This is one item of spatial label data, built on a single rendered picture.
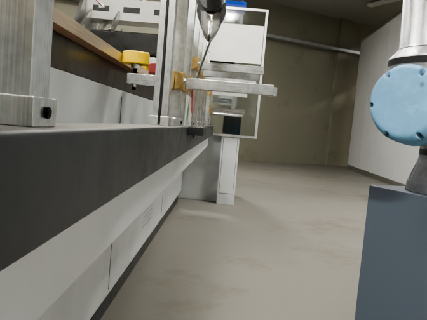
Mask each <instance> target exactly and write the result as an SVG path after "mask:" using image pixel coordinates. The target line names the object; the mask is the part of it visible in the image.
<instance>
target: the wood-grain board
mask: <svg viewBox="0 0 427 320"><path fill-rule="evenodd" d="M53 30H54V31H56V32H58V33H59V34H61V35H63V36H65V37H67V38H69V39H70V40H72V41H74V42H76V43H78V44H80V45H81V46H83V47H85V48H87V49H89V50H90V51H92V52H94V53H96V54H98V55H100V56H101V57H103V58H105V59H107V60H108V61H110V62H112V63H114V64H116V65H118V66H120V67H121V68H123V69H125V70H127V71H128V72H131V73H133V69H132V68H131V65H127V64H124V63H122V57H123V54H122V53H121V52H120V51H118V50H117V49H115V48H113V47H112V46H111V45H110V44H108V43H106V42H105V41H103V40H102V39H101V38H99V37H98V36H96V35H95V34H94V33H92V32H90V31H89V30H88V29H86V28H85V27H83V26H82V25H80V24H79V23H77V22H76V21H75V20H73V19H72V18H70V17H68V16H67V15H66V14H65V13H63V12H61V11H60V10H59V9H57V8H56V7H54V11H53ZM137 73H138V74H140V73H143V74H147V75H152V74H149V72H148V71H147V70H145V69H144V68H143V67H141V66H140V69H137Z"/></svg>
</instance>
